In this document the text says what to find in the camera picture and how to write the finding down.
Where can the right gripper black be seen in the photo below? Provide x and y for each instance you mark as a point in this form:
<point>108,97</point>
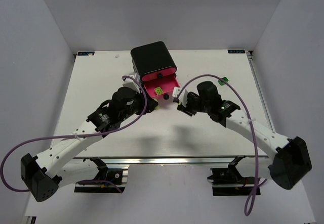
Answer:
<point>192,102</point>

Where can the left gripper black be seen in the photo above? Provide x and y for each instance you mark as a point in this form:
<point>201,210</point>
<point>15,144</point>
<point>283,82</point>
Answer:
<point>148,103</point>

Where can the yellow-green lego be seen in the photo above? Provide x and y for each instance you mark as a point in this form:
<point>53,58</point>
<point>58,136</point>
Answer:
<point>158,91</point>

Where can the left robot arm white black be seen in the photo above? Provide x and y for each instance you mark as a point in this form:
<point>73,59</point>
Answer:
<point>49,170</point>

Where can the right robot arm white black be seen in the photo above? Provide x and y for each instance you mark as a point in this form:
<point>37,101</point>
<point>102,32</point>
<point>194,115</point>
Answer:
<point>288,159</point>

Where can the pink top drawer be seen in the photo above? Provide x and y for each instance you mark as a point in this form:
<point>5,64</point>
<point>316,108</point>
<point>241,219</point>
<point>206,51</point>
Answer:
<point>158,74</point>

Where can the green square lego brick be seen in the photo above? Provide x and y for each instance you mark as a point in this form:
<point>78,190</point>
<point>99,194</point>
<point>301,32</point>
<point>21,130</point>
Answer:
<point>223,81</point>

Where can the black drawer cabinet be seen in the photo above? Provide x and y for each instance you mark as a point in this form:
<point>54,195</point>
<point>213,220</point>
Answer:
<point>152,57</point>

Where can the left blue corner label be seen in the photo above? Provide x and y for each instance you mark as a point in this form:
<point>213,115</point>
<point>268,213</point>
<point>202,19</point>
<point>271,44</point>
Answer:
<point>90,53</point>

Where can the blue corner label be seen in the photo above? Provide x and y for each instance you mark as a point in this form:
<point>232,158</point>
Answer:
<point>90,53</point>
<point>238,51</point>

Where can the right blue corner label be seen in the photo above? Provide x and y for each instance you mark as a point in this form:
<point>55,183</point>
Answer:
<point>238,51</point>

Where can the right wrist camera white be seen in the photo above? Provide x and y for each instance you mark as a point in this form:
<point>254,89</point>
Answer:
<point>179,96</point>

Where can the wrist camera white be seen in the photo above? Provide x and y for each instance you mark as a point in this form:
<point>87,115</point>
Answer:
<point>179,96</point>
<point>131,81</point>

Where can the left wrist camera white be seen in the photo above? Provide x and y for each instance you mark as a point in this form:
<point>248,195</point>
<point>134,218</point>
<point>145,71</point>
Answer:
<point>131,81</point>

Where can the aluminium front rail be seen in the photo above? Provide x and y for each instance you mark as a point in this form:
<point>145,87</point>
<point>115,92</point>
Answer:
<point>167,160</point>

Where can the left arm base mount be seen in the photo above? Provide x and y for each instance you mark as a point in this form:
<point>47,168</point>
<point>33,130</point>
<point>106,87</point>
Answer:
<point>108,179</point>

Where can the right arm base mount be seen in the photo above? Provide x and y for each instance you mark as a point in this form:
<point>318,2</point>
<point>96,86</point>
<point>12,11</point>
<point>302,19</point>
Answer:
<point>232,176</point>

